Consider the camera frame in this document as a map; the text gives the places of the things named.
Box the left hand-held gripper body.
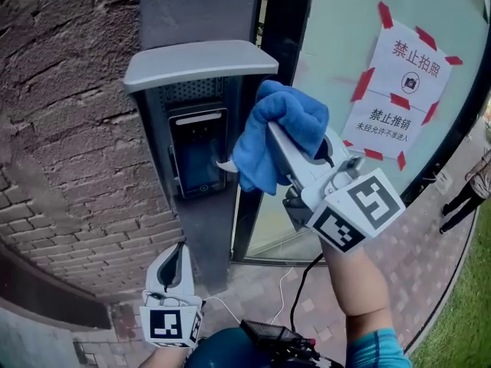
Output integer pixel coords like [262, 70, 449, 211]
[138, 290, 204, 349]

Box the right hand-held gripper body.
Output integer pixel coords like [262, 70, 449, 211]
[282, 155, 407, 255]

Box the blue microfibre cloth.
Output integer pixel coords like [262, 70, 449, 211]
[231, 79, 330, 196]

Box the black access control terminal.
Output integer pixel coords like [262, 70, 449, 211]
[167, 107, 230, 200]

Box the person's left forearm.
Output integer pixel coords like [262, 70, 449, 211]
[137, 343, 195, 368]

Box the person's right forearm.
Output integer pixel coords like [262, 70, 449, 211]
[320, 238, 396, 318]

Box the grey square drain cover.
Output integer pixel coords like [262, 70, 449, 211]
[434, 169, 454, 196]

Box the black chest-mounted device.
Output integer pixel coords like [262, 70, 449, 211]
[239, 319, 346, 368]

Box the black framed glass door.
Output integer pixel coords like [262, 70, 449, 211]
[232, 0, 491, 266]

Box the white paper notice, red tape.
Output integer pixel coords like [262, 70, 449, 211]
[339, 1, 464, 172]

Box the grey metal rain hood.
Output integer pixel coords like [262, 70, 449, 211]
[121, 39, 280, 206]

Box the person's teal shirt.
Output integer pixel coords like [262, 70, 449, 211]
[193, 327, 414, 368]

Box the green grass lawn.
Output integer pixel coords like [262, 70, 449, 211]
[410, 205, 491, 368]

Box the silver gripper camera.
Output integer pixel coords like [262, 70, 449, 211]
[332, 156, 365, 186]

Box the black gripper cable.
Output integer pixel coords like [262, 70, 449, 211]
[288, 251, 326, 333]

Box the dark grey metal post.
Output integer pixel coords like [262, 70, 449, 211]
[137, 0, 265, 294]

